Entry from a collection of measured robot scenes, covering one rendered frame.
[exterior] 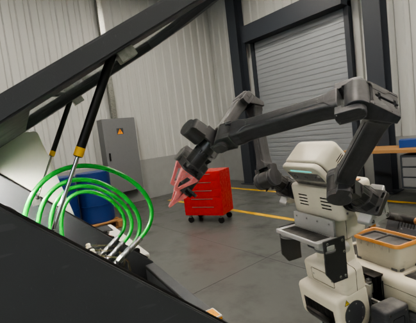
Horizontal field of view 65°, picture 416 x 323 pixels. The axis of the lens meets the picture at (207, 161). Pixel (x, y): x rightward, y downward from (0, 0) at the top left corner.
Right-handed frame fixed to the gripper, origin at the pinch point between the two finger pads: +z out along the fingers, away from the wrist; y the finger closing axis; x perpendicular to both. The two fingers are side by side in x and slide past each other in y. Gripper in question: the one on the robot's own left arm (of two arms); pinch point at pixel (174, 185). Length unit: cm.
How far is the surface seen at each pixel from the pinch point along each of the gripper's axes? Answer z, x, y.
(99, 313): 21.6, -12.7, 41.2
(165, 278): 31.8, 23.2, -5.3
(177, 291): 27.9, 22.5, 7.1
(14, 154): 30, -43, -30
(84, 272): 16.4, -19.6, 39.2
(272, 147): -104, 406, -624
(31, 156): 27, -38, -31
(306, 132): -173, 397, -537
